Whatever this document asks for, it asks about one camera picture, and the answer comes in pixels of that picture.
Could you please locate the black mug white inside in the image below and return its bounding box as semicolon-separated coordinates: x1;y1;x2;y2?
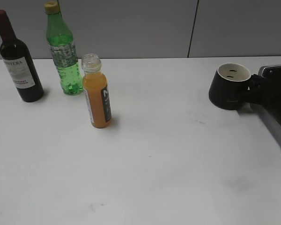
208;63;261;110

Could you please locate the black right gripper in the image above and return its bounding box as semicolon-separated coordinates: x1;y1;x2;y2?
235;74;281;125

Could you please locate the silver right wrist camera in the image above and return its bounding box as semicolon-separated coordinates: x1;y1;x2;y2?
258;64;281;77

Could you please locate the dark red wine bottle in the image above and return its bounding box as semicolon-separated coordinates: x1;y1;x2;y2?
0;10;44;102

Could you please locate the orange juice bottle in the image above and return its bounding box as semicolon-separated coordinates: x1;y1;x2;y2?
81;53;112;128

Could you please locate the green plastic soda bottle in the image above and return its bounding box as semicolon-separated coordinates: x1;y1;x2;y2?
44;1;83;95

